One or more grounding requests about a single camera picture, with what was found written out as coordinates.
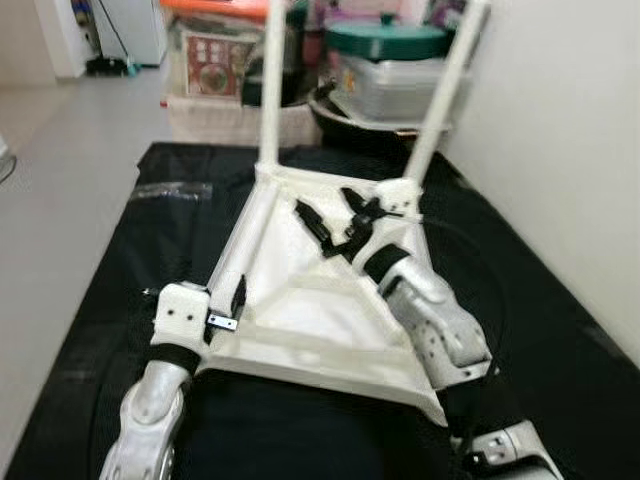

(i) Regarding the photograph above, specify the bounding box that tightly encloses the white plastic children table top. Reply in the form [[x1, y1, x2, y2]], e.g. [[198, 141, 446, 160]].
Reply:
[[193, 163, 453, 428]]

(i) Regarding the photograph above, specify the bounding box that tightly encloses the black wok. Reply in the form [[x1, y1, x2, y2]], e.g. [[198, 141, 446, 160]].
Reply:
[[308, 85, 441, 151]]

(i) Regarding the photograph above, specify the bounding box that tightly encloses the black tablecloth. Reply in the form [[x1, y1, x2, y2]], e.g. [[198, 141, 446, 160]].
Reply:
[[5, 140, 640, 480]]

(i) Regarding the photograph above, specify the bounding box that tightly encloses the clear plastic storage box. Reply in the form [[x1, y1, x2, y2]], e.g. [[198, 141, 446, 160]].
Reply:
[[330, 55, 471, 126]]

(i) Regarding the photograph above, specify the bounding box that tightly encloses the clear tape strip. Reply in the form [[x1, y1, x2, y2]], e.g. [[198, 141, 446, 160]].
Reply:
[[130, 182, 213, 201]]

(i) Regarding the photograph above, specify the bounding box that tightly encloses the beige low bench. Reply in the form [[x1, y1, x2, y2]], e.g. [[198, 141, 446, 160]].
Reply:
[[165, 95, 321, 146]]

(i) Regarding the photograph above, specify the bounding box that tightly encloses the black bag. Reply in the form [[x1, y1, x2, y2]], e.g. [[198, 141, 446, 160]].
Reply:
[[240, 0, 311, 109]]

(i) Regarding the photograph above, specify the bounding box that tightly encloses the orange-lidded clear storage box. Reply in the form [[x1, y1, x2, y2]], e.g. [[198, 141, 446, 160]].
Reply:
[[160, 0, 263, 101]]

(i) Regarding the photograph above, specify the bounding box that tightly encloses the white fridge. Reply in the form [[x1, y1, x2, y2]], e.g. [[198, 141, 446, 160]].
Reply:
[[90, 0, 169, 66]]

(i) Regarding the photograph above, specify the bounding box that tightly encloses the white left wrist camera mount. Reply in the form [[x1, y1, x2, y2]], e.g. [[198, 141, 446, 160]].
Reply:
[[155, 283, 213, 351]]

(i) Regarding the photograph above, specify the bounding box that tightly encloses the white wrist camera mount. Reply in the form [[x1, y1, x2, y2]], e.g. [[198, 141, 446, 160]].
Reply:
[[155, 283, 213, 351], [352, 182, 423, 269]]

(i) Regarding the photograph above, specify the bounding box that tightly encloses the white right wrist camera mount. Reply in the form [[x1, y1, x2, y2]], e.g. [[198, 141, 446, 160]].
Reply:
[[352, 182, 423, 269]]

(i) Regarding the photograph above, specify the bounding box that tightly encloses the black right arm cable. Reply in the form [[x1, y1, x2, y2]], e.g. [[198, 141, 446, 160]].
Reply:
[[372, 205, 509, 351]]

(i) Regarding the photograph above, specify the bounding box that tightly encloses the long-handled broom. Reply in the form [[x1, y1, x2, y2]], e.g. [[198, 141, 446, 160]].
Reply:
[[85, 0, 141, 76]]

